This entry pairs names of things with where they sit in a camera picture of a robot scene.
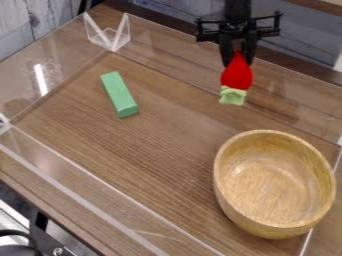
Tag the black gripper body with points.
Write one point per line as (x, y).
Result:
(211, 28)

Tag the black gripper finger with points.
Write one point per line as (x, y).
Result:
(250, 45)
(225, 48)

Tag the red plush strawberry toy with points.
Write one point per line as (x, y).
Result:
(235, 81)

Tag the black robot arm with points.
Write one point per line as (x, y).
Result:
(237, 11)

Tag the green foam block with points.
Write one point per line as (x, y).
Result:
(119, 94)

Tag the wooden bowl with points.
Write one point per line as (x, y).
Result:
(274, 183)

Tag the clear acrylic tray wall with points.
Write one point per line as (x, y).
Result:
(125, 182)

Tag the black table leg bracket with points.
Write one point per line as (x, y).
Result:
(48, 245)

